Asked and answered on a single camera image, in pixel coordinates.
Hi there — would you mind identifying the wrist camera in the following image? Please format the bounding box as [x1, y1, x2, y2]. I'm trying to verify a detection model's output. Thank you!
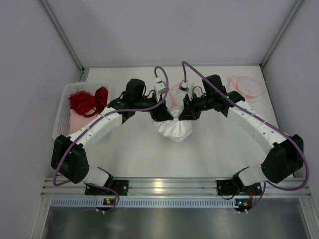
[178, 80, 194, 98]
[154, 80, 167, 97]

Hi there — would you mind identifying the white bra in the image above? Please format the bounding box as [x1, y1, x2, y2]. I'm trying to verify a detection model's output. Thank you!
[153, 107, 192, 142]

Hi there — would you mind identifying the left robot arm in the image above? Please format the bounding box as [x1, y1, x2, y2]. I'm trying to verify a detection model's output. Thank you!
[51, 78, 173, 187]

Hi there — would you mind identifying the red lace garment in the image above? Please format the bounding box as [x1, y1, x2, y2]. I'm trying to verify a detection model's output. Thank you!
[68, 87, 109, 118]

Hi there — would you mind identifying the perforated cable tray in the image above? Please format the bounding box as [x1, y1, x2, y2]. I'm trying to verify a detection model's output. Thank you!
[49, 198, 250, 209]

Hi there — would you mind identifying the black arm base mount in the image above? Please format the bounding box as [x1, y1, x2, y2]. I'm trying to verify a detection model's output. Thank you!
[216, 179, 262, 198]

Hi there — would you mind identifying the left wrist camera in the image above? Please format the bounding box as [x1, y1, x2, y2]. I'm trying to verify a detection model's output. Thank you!
[154, 80, 167, 97]

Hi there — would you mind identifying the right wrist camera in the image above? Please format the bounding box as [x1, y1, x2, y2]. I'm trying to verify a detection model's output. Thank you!
[178, 80, 194, 98]

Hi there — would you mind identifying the white plastic basket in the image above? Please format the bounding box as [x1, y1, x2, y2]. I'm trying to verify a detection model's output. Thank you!
[52, 82, 112, 140]

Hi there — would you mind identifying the pink garment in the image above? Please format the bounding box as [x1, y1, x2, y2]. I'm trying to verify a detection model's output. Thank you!
[68, 109, 97, 135]

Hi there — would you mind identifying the aluminium rail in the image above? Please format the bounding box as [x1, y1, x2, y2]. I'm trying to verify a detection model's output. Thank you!
[40, 178, 311, 198]

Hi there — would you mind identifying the pink-trimmed mesh laundry bag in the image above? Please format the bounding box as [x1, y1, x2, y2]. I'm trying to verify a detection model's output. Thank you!
[166, 84, 187, 110]

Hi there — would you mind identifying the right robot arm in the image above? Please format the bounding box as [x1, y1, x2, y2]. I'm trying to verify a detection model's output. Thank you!
[178, 75, 304, 187]

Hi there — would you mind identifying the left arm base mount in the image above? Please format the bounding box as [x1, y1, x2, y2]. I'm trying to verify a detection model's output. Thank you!
[85, 179, 129, 196]

